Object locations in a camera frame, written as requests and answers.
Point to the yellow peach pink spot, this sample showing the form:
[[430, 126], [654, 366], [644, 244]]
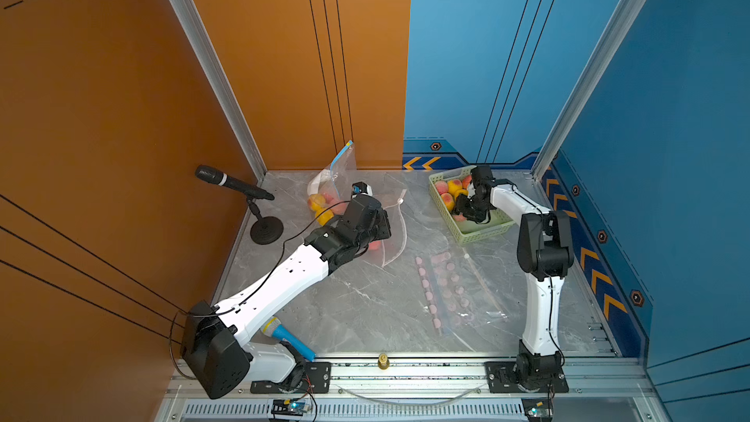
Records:
[[454, 186]]

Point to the black microphone on stand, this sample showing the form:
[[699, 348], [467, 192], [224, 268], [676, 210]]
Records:
[[266, 229]]

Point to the right green circuit board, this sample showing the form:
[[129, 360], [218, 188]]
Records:
[[537, 410]]

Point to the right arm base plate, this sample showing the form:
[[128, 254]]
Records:
[[504, 377]]

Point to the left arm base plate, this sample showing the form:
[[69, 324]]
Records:
[[308, 376]]

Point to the left green circuit board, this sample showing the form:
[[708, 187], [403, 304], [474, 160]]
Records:
[[289, 409]]

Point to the pink-dotted zip bag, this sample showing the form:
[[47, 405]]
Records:
[[392, 247], [457, 295]]

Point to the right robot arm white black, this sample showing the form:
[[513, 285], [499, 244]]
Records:
[[545, 254]]

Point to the small yellow pink peach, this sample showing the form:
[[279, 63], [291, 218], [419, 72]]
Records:
[[448, 201]]

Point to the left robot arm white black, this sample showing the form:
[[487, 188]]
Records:
[[218, 345]]

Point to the blue handheld microphone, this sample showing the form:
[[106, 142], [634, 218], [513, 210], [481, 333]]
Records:
[[276, 330]]

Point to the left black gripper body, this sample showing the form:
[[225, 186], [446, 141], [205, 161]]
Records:
[[378, 231]]

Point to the pink peach basket corner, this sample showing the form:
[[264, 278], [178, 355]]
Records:
[[441, 187]]

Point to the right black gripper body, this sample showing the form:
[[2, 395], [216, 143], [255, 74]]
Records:
[[471, 207]]

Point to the green circuit board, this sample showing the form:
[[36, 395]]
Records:
[[537, 410], [289, 409]]

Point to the brass knob on rail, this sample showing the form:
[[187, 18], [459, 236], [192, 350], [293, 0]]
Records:
[[383, 361]]

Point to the clear blue-zipper zip bag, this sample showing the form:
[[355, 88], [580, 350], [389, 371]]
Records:
[[336, 180]]

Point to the green plastic fruit basket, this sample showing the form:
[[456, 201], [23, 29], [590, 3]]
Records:
[[466, 232]]

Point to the aluminium front rail frame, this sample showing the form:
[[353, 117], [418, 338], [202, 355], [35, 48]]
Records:
[[431, 387]]

